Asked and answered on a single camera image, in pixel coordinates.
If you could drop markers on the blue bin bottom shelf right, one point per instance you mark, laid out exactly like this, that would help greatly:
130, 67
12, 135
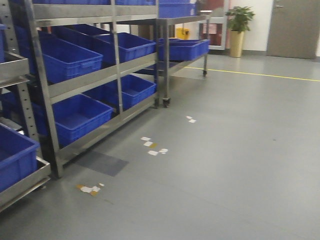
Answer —
134, 89

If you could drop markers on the blue bin bottom shelf left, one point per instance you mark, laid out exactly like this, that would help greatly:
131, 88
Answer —
77, 116

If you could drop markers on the blue bin middle shelf left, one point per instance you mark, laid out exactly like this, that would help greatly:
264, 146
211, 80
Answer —
64, 60

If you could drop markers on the steel wheeled cart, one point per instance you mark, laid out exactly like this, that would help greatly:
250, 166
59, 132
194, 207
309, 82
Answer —
164, 67

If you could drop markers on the blue bin on cart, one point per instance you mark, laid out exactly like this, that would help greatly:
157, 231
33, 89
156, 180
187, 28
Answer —
187, 50

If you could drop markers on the steel shelving rack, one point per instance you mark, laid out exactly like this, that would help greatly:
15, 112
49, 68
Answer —
94, 27

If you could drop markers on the yellow caution sign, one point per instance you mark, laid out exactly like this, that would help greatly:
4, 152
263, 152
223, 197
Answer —
182, 33

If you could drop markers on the blue bin top cart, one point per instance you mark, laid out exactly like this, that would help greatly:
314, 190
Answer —
176, 8

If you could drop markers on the potted green plant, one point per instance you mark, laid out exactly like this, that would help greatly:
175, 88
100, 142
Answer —
238, 23

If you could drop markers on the blue bin near left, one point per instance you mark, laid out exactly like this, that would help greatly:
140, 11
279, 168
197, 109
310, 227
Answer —
17, 157

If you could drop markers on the steel near left rack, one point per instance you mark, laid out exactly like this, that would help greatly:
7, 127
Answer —
13, 71

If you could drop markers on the grey door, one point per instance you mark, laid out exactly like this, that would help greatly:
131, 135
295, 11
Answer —
294, 29

